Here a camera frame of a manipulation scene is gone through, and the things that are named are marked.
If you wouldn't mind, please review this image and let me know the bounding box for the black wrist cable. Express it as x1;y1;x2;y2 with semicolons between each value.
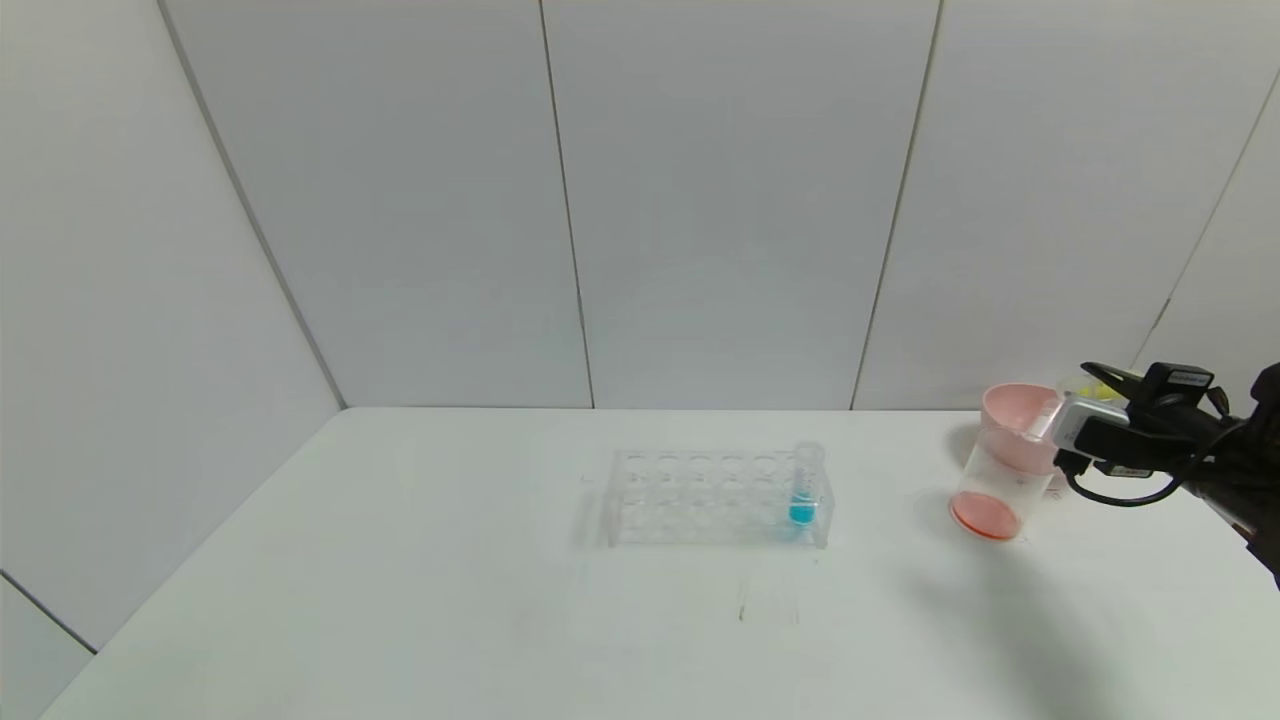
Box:
1064;455;1206;509

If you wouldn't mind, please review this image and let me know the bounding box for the test tube with blue pigment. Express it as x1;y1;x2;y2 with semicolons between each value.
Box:
786;443;826;529

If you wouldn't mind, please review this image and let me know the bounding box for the pink plastic bowl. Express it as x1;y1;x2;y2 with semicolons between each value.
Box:
979;382;1067;477

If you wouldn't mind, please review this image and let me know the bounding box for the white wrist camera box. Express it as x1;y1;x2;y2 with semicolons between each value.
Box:
1049;396;1132;457

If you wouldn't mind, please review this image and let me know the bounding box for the test tube with yellow pigment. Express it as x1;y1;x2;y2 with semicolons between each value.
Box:
1057;371;1132;404

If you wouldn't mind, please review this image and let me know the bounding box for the clear plastic test tube rack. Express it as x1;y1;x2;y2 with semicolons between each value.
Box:
604;447;834;551

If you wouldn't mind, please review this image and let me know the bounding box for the clear plastic beaker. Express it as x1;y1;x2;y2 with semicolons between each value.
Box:
948;434;1057;543

